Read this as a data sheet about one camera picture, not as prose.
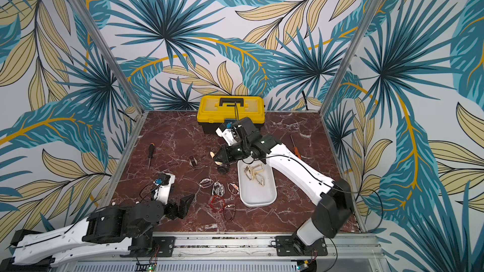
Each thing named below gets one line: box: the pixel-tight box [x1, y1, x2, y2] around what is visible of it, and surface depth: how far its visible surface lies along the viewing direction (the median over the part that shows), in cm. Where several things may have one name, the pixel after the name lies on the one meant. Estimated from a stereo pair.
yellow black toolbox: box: [196, 95, 266, 135], surface depth 100 cm
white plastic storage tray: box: [236, 159, 278, 208], surface depth 92 cm
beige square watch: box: [250, 163, 265, 180], surface depth 95 cm
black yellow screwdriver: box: [147, 142, 156, 170], surface depth 102 cm
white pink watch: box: [199, 178, 215, 189], surface depth 90 cm
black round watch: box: [217, 164, 230, 175], surface depth 94 cm
